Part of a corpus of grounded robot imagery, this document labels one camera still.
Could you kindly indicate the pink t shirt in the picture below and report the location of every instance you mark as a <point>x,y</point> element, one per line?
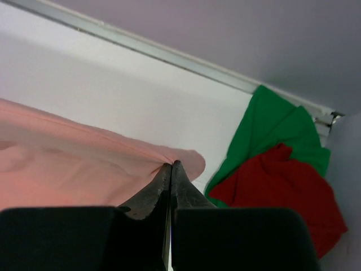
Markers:
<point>47,160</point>

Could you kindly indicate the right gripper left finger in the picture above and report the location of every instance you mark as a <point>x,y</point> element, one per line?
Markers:
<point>132,236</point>

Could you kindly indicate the green t shirt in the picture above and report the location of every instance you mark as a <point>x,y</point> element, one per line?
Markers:
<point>269,120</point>

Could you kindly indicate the red t shirt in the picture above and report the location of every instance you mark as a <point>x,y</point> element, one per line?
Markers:
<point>274,179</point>

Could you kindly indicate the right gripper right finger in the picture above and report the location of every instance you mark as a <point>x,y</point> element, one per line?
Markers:
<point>205,237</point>

